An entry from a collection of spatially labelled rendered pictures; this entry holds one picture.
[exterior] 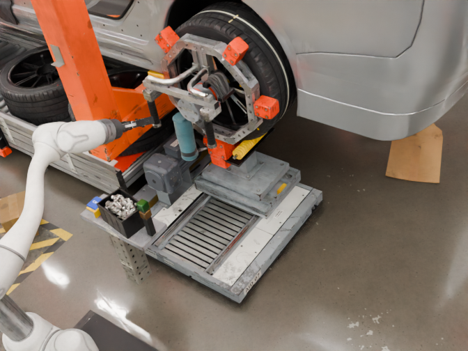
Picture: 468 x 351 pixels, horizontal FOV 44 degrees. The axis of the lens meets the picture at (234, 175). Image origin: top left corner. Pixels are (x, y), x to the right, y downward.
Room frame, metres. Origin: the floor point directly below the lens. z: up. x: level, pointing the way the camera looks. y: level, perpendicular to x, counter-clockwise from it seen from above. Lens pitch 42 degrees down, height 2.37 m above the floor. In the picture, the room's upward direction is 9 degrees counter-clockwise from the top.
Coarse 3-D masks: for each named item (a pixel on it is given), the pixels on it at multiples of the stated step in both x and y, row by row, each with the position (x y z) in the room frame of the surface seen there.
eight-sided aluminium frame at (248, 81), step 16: (176, 48) 2.40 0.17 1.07; (192, 48) 2.33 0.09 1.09; (208, 48) 2.27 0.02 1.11; (224, 48) 2.25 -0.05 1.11; (224, 64) 2.21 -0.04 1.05; (240, 64) 2.21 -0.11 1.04; (240, 80) 2.16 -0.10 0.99; (256, 80) 2.17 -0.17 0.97; (256, 96) 2.16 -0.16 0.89; (224, 128) 2.33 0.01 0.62; (240, 128) 2.24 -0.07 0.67
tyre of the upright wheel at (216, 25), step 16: (208, 16) 2.44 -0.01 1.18; (224, 16) 2.41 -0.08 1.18; (240, 16) 2.42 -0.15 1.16; (256, 16) 2.42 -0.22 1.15; (176, 32) 2.51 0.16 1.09; (192, 32) 2.43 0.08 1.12; (208, 32) 2.37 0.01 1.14; (224, 32) 2.31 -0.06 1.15; (240, 32) 2.30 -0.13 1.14; (256, 32) 2.32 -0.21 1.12; (272, 32) 2.36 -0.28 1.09; (256, 48) 2.24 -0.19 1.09; (176, 64) 2.54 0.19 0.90; (256, 64) 2.20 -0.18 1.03; (272, 64) 2.22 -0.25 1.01; (288, 64) 2.28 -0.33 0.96; (272, 80) 2.18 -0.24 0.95; (288, 80) 2.25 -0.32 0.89; (272, 96) 2.16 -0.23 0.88; (256, 128) 2.23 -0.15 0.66
